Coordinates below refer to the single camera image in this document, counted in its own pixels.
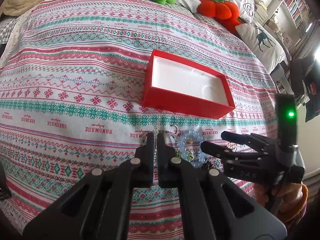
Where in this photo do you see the light blue bead bracelet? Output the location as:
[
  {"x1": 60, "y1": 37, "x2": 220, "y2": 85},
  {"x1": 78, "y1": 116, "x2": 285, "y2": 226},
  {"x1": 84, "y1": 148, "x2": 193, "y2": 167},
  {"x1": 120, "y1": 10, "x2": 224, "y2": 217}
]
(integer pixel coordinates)
[{"x1": 179, "y1": 130, "x2": 208, "y2": 169}]

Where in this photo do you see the silver ring keychain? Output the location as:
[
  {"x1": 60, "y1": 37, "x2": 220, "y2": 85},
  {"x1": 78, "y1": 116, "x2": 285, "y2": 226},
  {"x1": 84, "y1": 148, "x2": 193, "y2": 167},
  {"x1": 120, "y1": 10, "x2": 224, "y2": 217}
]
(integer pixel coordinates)
[{"x1": 169, "y1": 125, "x2": 181, "y2": 157}]

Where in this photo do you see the red jewelry box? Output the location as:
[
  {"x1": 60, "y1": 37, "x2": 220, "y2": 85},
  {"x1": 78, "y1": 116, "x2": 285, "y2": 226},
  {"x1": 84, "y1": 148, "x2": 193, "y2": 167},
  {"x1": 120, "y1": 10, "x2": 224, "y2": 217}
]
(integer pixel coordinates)
[{"x1": 142, "y1": 50, "x2": 235, "y2": 119}]

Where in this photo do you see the person's right hand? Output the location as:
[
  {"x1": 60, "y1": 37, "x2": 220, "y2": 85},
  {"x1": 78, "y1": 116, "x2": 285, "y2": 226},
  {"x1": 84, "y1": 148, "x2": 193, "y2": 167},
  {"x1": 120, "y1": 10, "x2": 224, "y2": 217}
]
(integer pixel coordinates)
[{"x1": 253, "y1": 182, "x2": 309, "y2": 224}]

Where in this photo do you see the white deer print pillow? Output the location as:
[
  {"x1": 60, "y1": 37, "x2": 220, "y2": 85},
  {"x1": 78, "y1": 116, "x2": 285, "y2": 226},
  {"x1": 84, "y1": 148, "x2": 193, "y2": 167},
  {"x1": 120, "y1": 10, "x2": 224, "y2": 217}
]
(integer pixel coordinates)
[{"x1": 235, "y1": 22, "x2": 287, "y2": 74}]

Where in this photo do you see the red pumpkin plush toy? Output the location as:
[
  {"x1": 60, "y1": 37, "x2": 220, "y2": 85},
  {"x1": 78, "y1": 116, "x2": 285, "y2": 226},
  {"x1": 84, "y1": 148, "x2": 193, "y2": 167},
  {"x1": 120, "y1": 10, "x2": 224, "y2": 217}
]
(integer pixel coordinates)
[{"x1": 197, "y1": 0, "x2": 242, "y2": 36}]

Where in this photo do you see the white bookshelf with books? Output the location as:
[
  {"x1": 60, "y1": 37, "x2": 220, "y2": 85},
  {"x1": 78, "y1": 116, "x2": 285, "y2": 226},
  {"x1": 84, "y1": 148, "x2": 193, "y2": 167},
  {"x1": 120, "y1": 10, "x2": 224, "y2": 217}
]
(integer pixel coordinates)
[{"x1": 284, "y1": 0, "x2": 310, "y2": 29}]

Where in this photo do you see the patterned christmas bedspread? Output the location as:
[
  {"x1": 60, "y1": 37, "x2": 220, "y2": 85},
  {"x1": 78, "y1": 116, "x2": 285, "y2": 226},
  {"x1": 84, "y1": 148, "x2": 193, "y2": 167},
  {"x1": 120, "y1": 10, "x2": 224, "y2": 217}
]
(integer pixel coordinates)
[{"x1": 1, "y1": 0, "x2": 277, "y2": 232}]

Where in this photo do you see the grey checkered sheet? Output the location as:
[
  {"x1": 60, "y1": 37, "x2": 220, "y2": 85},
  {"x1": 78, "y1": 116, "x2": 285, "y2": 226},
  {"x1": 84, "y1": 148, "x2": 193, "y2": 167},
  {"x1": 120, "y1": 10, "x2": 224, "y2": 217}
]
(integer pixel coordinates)
[{"x1": 0, "y1": 16, "x2": 17, "y2": 44}]

